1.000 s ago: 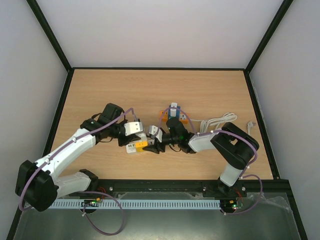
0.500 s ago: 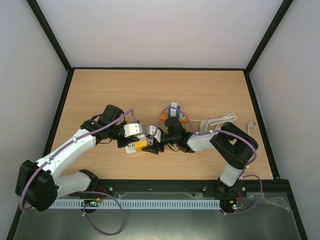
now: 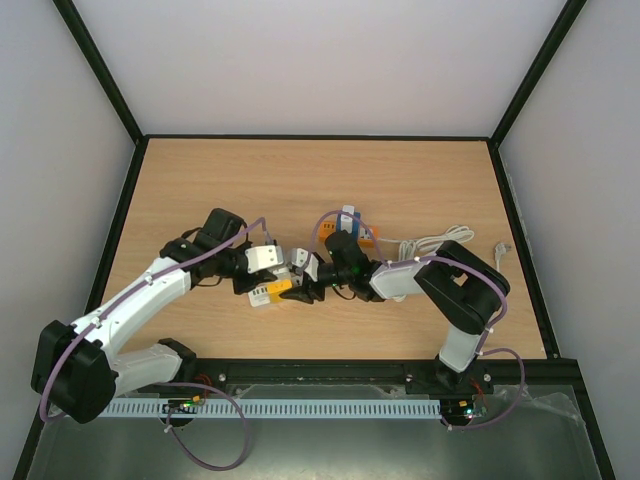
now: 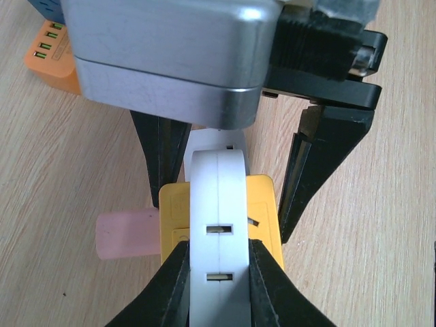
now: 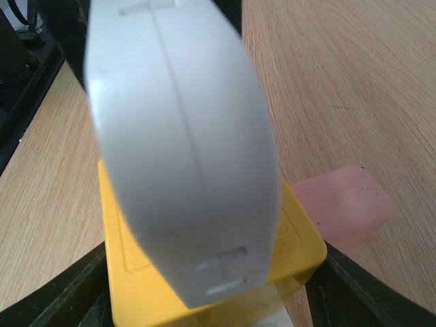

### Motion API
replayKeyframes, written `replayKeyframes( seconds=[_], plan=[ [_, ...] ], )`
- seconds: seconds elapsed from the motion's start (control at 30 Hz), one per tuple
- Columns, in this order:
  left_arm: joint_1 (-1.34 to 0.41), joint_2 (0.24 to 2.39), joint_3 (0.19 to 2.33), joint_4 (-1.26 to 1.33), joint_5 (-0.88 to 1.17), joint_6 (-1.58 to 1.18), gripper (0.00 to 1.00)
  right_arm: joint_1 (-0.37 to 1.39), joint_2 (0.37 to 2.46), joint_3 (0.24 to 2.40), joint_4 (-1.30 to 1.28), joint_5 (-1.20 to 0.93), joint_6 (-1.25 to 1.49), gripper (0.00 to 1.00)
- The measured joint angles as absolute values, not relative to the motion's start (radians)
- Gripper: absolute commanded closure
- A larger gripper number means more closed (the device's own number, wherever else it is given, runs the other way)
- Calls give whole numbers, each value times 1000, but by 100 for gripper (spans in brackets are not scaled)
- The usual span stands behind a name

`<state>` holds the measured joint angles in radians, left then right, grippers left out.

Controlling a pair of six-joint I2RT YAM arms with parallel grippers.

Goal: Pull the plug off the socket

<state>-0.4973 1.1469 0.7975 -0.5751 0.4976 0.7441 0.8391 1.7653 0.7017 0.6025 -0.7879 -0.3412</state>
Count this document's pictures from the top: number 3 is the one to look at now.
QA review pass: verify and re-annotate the light blue slotted cable duct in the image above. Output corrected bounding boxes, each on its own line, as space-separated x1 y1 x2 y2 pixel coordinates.
100 398 441 420

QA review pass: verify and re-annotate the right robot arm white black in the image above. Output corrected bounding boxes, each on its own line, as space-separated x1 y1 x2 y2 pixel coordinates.
278 231 511 392

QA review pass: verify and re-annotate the orange power strip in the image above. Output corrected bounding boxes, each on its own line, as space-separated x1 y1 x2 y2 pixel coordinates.
317 220 380 248

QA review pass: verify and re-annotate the yellow cube socket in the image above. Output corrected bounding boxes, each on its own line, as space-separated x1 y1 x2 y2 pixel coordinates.
267 279 293 304

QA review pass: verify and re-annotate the white square plug adapter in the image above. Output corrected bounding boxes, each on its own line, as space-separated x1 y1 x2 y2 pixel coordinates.
268 263 291 281

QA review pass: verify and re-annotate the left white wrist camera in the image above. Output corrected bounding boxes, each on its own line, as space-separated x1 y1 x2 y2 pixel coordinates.
245 244 284 274

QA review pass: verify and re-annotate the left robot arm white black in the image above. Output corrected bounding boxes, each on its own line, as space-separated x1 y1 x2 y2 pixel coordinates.
31 208 284 423

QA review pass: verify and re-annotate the blue cube socket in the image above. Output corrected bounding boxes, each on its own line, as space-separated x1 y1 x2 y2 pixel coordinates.
336 211 361 239

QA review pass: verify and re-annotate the white charger on blue cube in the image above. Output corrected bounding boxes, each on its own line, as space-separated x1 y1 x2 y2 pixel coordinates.
339 205 355 234

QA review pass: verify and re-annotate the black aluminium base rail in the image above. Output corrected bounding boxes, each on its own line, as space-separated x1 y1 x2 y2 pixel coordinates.
188 358 584 398

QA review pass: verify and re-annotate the white power strip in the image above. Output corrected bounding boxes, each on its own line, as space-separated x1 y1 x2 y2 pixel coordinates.
248 286 271 308

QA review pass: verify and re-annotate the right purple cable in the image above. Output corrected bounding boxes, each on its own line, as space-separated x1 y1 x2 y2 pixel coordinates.
311 209 526 432

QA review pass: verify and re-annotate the black enclosure frame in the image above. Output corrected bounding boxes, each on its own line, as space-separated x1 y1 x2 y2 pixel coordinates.
13 0 615 479

